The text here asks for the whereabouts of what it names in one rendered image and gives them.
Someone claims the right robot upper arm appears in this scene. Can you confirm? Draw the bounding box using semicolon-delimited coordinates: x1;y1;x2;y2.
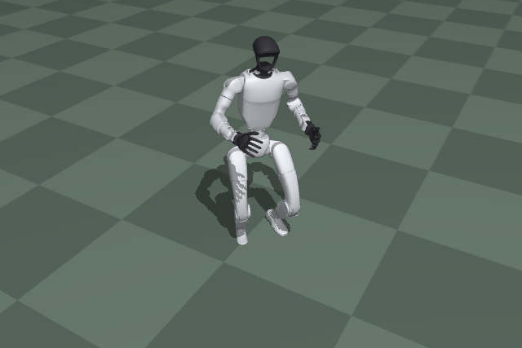
211;76;244;121

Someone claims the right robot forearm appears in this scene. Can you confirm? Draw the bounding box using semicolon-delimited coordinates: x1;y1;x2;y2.
210;112;237;142

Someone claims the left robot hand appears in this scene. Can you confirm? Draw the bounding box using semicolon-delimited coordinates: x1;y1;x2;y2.
304;121;321;150

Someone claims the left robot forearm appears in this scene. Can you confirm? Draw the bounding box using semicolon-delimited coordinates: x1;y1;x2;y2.
293;97;314;132

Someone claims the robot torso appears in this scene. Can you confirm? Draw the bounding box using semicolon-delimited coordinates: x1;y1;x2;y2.
237;68;284;158

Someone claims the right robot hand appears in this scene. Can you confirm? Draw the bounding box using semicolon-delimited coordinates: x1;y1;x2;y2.
232;131;263;157

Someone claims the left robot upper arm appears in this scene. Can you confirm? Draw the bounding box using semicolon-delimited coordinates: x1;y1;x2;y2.
280;71;301;112

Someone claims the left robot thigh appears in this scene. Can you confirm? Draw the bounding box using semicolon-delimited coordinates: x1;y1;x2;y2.
269;140;300;215

